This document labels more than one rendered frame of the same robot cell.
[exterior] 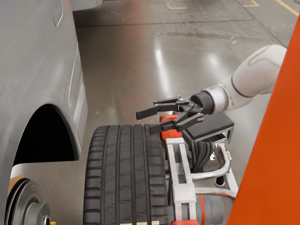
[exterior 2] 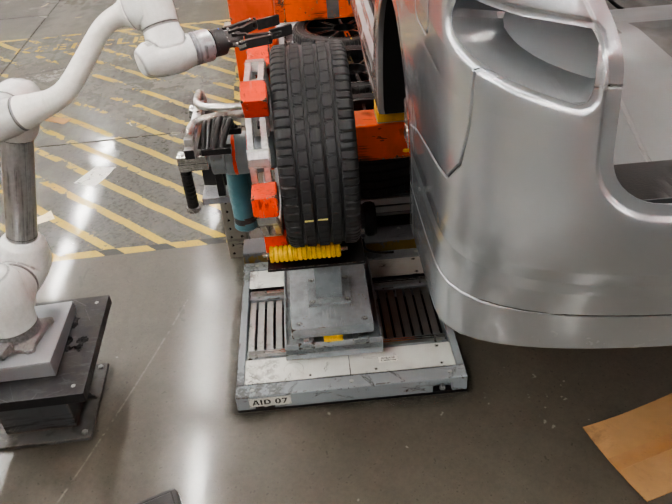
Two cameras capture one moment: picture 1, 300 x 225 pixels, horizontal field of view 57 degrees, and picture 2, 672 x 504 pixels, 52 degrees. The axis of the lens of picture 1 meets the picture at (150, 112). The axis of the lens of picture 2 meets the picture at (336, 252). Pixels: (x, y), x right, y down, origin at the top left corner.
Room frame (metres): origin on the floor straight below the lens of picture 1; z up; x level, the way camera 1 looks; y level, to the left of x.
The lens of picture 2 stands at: (2.60, 0.19, 1.89)
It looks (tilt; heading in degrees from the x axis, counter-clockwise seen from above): 36 degrees down; 182
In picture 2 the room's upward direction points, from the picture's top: 4 degrees counter-clockwise
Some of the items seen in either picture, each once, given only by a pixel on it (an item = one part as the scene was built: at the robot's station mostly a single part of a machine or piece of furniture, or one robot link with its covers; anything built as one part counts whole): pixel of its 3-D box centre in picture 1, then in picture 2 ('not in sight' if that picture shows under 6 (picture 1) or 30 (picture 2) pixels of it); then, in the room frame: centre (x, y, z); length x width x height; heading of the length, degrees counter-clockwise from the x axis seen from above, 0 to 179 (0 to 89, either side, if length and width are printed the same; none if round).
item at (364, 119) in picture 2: not in sight; (350, 116); (0.02, 0.19, 0.69); 0.52 x 0.17 x 0.35; 93
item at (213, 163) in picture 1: (218, 159); (193, 160); (0.76, -0.29, 0.93); 0.09 x 0.05 x 0.05; 93
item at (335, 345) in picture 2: not in sight; (330, 304); (0.53, 0.07, 0.13); 0.50 x 0.36 x 0.10; 3
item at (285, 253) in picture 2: not in sight; (305, 251); (0.69, 0.01, 0.51); 0.29 x 0.06 x 0.06; 93
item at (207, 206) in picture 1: (192, 207); (243, 152); (0.58, -0.17, 0.85); 0.21 x 0.14 x 0.14; 93
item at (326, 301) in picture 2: not in sight; (327, 271); (0.57, 0.08, 0.32); 0.40 x 0.30 x 0.28; 3
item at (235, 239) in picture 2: not in sight; (234, 214); (-0.05, -0.36, 0.21); 0.10 x 0.10 x 0.42; 3
